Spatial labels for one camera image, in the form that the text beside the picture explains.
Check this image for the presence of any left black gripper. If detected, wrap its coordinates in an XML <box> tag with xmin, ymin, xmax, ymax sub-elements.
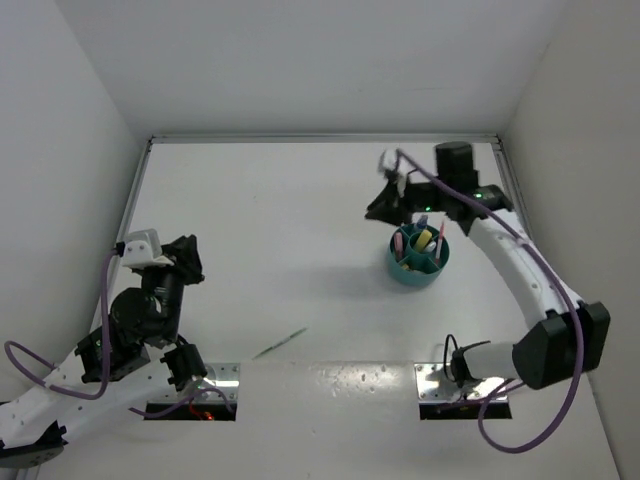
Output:
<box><xmin>144</xmin><ymin>233</ymin><xmax>207</xmax><ymax>342</ymax></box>

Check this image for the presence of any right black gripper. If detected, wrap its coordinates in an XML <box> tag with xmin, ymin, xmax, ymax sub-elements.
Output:
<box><xmin>364</xmin><ymin>174</ymin><xmax>449</xmax><ymax>228</ymax></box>

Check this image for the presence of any red thin pen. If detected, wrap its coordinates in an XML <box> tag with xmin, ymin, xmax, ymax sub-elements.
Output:
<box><xmin>434</xmin><ymin>218</ymin><xmax>446</xmax><ymax>268</ymax></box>

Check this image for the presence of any yellow highlighter marker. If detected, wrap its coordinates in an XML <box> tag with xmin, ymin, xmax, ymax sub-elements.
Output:
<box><xmin>413</xmin><ymin>229</ymin><xmax>433</xmax><ymax>253</ymax></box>

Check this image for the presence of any pink highlighter marker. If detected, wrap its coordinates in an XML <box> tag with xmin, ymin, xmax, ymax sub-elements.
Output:
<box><xmin>393</xmin><ymin>231</ymin><xmax>404</xmax><ymax>262</ymax></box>

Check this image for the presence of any green thin pen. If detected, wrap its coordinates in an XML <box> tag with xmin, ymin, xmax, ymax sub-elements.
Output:
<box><xmin>251</xmin><ymin>327</ymin><xmax>308</xmax><ymax>361</ymax></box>

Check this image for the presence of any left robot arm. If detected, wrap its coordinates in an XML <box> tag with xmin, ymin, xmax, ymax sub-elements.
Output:
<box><xmin>1</xmin><ymin>229</ymin><xmax>207</xmax><ymax>470</ymax></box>

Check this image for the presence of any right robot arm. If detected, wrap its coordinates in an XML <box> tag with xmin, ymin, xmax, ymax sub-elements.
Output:
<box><xmin>365</xmin><ymin>141</ymin><xmax>611</xmax><ymax>390</ymax></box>

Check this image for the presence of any teal round divided container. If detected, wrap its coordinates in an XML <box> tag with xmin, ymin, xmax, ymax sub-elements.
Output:
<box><xmin>385</xmin><ymin>224</ymin><xmax>450</xmax><ymax>288</ymax></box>

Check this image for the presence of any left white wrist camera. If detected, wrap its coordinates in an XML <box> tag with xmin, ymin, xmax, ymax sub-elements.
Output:
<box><xmin>116</xmin><ymin>229</ymin><xmax>174</xmax><ymax>270</ymax></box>

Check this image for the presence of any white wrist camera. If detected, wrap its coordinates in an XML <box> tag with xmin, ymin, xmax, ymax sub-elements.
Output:
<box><xmin>116</xmin><ymin>229</ymin><xmax>174</xmax><ymax>270</ymax></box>
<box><xmin>378</xmin><ymin>149</ymin><xmax>410</xmax><ymax>198</ymax></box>

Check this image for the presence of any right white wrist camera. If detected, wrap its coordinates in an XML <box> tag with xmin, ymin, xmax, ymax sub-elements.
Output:
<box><xmin>378</xmin><ymin>149</ymin><xmax>410</xmax><ymax>198</ymax></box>

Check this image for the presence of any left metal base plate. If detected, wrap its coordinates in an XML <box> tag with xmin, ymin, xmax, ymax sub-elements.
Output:
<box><xmin>199</xmin><ymin>362</ymin><xmax>241</xmax><ymax>402</ymax></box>

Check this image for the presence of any metal base plate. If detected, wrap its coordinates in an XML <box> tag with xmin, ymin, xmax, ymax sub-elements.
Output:
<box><xmin>199</xmin><ymin>362</ymin><xmax>241</xmax><ymax>402</ymax></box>
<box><xmin>414</xmin><ymin>363</ymin><xmax>504</xmax><ymax>405</ymax></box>

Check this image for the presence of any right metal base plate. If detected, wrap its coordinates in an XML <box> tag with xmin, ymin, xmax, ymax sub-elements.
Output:
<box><xmin>414</xmin><ymin>363</ymin><xmax>504</xmax><ymax>405</ymax></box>

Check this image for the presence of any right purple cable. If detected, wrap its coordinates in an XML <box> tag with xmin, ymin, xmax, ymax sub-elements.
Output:
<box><xmin>394</xmin><ymin>148</ymin><xmax>586</xmax><ymax>454</ymax></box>

